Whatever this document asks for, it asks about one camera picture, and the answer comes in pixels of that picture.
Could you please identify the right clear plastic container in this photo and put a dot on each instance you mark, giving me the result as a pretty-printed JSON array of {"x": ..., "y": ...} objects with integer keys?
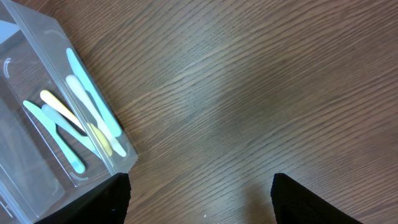
[{"x": 36, "y": 178}]

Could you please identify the light blue knife top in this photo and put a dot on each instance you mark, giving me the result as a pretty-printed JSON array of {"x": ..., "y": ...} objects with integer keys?
[{"x": 51, "y": 127}]

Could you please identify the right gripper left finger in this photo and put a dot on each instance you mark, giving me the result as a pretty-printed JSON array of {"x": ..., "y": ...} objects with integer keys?
[{"x": 107, "y": 203}]

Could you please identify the cream plastic knife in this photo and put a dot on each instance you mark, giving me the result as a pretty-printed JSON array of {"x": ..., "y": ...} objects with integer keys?
[{"x": 77, "y": 88}]

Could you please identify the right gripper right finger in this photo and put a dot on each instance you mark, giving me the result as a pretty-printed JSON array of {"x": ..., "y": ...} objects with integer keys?
[{"x": 295, "y": 204}]

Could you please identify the pale blue knife bottom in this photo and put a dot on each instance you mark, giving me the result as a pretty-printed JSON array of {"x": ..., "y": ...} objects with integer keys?
[{"x": 58, "y": 119}]

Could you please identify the yellow plastic knife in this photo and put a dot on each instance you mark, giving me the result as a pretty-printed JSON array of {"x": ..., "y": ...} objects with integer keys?
[{"x": 56, "y": 104}]

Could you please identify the white plastic knife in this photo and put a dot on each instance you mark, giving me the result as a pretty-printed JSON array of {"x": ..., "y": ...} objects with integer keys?
[{"x": 85, "y": 79}]

